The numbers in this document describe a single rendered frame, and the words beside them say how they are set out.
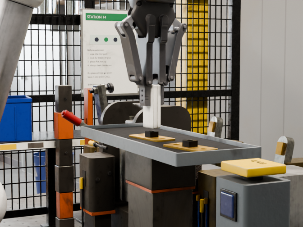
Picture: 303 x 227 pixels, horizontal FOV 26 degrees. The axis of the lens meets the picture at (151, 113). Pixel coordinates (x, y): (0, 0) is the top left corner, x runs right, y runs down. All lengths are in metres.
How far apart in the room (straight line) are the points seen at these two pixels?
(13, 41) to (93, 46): 0.82
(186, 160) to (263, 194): 0.12
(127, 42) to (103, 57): 1.33
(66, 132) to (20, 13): 0.60
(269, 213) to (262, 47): 3.30
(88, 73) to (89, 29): 0.15
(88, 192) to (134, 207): 0.33
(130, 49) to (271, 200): 0.35
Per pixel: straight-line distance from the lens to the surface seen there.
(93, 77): 2.34
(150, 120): 1.05
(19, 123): 2.05
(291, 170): 1.09
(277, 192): 0.83
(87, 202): 1.41
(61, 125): 2.03
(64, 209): 2.08
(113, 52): 2.37
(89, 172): 1.38
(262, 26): 4.10
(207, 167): 1.73
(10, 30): 1.55
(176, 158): 0.87
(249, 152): 0.93
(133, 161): 1.06
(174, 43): 1.07
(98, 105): 1.76
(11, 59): 1.56
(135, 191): 1.08
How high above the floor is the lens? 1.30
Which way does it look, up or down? 5 degrees down
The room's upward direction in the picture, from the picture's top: straight up
